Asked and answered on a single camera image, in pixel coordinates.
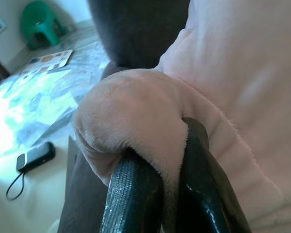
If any colourful play mat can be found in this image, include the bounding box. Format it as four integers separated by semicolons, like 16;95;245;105
16;50;75;76

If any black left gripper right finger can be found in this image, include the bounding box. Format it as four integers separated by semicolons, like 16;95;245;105
166;117;253;233

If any green plastic chair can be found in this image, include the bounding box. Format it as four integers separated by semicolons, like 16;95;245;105
20;1;68;50

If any brown fabric sofa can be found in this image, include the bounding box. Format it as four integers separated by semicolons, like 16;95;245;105
58;0;192;233

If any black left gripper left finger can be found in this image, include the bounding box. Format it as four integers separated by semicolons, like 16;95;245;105
99;155;164;233

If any pink pillow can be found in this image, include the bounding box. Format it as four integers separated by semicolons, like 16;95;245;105
71;0;291;233

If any black handheld device with strap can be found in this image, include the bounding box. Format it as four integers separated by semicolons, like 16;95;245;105
6;142;56;201

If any white side table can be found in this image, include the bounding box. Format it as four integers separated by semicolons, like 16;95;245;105
0;135;78;233

